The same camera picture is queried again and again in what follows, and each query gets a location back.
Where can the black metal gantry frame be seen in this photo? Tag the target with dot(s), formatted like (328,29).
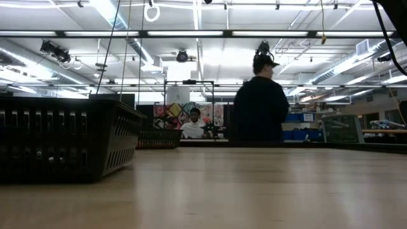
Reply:
(189,81)

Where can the wooden workbench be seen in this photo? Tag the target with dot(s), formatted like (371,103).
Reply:
(381,131)

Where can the yellow hanging power plug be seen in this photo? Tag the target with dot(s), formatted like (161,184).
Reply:
(323,38)

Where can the person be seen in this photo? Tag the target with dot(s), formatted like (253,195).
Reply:
(259,108)
(193,127)

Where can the black ceiling camera mount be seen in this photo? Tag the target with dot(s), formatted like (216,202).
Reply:
(54,51)

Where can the colourful mural panel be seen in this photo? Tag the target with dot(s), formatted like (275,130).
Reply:
(173,111)

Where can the black background robot arm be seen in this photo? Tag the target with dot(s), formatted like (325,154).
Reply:
(210,128)

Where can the black slotted plastic basket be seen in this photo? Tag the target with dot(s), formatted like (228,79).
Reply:
(63,140)
(159,138)

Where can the grey glass-front enclosure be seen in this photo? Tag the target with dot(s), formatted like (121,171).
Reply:
(341,128)

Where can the round black ceiling spotlight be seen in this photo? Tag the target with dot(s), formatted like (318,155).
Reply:
(182,56)

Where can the grey rolled bundle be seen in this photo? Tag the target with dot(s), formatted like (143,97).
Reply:
(386,124)

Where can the white ceiling air vent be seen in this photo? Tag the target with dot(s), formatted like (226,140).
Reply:
(362,47)

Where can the black partition panel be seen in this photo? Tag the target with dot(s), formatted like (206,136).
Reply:
(144,109)

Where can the black ceiling camera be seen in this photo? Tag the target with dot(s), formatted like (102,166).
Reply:
(384,57)

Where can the blue storage bin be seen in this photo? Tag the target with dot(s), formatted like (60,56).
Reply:
(300,117)
(302,136)

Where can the white cylinder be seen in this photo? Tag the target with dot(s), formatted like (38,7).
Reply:
(178,95)

